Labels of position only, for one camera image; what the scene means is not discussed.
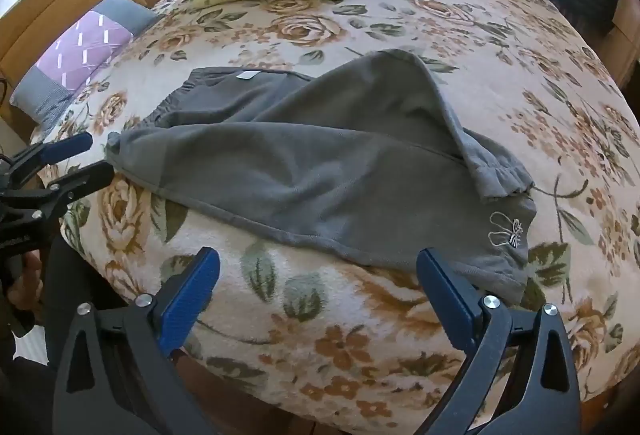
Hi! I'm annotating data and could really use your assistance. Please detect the floral bed blanket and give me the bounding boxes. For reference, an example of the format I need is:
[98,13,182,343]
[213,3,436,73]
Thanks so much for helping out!
[40,0,639,434]

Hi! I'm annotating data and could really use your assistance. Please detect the person's left hand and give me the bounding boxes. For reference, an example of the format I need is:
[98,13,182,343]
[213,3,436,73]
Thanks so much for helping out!
[8,251,43,311]

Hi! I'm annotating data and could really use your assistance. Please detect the wooden wardrobe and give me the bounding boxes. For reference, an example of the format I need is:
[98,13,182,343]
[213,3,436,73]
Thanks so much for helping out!
[598,0,639,88]

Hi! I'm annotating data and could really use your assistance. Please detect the purple grey square pillow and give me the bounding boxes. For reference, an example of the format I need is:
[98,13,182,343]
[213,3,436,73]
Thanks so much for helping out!
[10,0,160,129]

